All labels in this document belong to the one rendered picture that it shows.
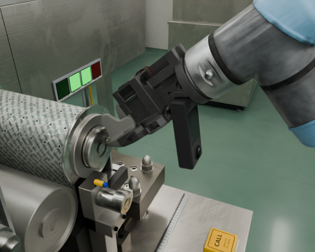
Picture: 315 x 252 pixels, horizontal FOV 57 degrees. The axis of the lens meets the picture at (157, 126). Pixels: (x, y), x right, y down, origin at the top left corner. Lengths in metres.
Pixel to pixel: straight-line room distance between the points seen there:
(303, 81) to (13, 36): 0.66
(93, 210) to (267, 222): 1.74
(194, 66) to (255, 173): 2.20
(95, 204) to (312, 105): 0.37
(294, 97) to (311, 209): 2.04
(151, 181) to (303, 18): 0.56
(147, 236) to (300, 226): 1.55
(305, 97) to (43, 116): 0.39
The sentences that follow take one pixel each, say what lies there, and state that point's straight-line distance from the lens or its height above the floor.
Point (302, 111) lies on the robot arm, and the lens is 0.37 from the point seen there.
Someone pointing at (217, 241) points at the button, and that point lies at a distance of 0.80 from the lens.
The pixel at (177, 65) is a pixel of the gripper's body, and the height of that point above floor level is 1.42.
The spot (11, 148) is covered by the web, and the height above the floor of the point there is 1.25.
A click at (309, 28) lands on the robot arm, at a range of 0.34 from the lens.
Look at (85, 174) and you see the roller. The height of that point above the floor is 1.21.
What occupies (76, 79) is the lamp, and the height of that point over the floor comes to 1.19.
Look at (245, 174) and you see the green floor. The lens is 2.50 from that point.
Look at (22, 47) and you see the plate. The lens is 0.83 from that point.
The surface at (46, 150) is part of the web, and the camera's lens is 0.51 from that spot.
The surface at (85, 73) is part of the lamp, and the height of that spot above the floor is 1.20.
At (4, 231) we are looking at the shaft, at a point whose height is 1.34.
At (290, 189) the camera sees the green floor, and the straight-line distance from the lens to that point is 2.48.
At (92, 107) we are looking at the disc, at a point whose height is 1.32.
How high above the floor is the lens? 1.54
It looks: 31 degrees down
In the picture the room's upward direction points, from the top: straight up
